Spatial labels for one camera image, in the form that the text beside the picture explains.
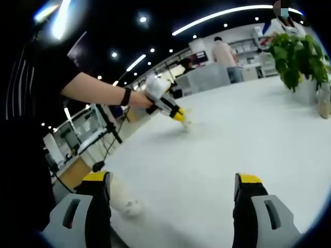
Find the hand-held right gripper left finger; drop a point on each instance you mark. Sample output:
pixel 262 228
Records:
pixel 98 206

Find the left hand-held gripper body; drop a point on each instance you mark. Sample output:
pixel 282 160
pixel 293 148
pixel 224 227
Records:
pixel 157 87

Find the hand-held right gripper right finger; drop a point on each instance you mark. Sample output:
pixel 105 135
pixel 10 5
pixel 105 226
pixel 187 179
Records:
pixel 245 211

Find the person's left hand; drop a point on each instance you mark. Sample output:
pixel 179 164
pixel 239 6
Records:
pixel 139 99

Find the black wristband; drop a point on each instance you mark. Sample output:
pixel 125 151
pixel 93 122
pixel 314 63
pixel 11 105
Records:
pixel 126 96

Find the grey desk partition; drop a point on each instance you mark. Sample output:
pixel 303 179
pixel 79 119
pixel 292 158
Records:
pixel 207 78

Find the small black device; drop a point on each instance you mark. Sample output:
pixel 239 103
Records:
pixel 98 166

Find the black tripod stand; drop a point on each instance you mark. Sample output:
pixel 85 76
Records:
pixel 110 124

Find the white side table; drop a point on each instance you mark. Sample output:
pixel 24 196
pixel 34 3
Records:
pixel 90 142

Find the white storage shelf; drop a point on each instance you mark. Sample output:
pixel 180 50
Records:
pixel 248 56

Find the person's black clothing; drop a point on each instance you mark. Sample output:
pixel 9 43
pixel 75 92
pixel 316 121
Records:
pixel 31 116

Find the curved ceiling light strip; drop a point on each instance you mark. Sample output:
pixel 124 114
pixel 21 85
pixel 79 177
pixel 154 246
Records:
pixel 245 8

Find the potted green plant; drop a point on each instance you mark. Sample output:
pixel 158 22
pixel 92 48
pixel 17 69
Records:
pixel 294 59

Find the wall display screen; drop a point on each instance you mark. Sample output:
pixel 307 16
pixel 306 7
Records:
pixel 200 56

